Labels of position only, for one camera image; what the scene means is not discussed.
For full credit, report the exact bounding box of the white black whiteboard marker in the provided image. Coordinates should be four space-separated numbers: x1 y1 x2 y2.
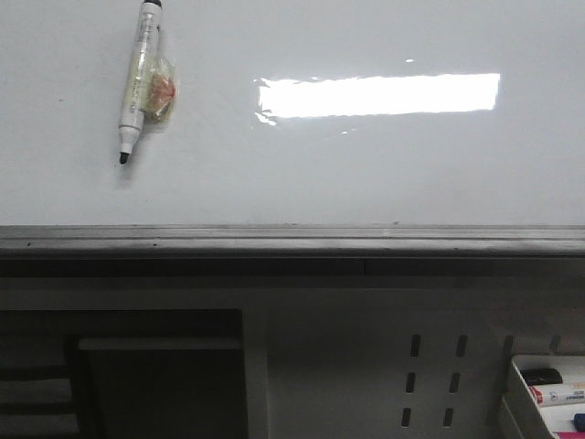
118 1 176 165

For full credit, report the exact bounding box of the white whiteboard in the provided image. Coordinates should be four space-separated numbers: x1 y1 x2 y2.
1 1 584 277

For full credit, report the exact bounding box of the white perforated stand panel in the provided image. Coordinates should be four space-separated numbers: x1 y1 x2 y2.
1 273 584 438

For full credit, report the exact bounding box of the dark chair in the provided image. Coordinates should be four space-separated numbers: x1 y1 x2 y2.
1 309 248 438

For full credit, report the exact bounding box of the black eraser block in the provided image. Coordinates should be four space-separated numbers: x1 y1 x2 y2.
520 368 563 386

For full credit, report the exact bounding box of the red white marker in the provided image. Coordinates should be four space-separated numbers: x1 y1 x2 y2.
528 382 585 407

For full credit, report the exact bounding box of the pink marker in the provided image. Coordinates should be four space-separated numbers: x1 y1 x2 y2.
553 432 585 439

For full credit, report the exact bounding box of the blue white marker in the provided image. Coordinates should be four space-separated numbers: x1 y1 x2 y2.
573 413 585 432

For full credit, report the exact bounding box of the white wire marker tray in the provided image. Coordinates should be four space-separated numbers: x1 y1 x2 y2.
498 355 584 438

